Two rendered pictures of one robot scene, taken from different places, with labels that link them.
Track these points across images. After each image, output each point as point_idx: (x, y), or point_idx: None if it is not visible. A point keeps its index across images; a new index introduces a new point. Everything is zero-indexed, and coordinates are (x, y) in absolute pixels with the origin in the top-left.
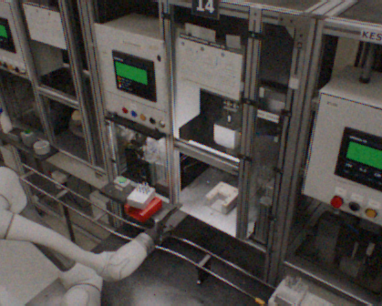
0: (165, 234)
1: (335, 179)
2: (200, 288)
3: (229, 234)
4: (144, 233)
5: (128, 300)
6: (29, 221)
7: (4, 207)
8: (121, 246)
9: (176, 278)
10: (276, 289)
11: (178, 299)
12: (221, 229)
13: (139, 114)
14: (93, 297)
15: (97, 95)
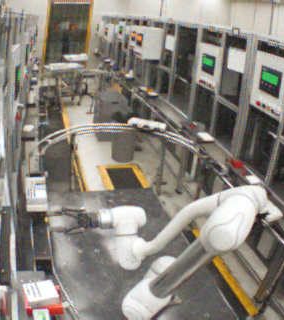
0: (73, 231)
1: (14, 105)
2: (56, 271)
3: (15, 238)
4: (100, 213)
5: (113, 299)
6: (205, 199)
7: (227, 193)
8: None
9: (63, 287)
10: (30, 216)
11: (78, 276)
12: (14, 243)
13: None
14: (153, 262)
15: None
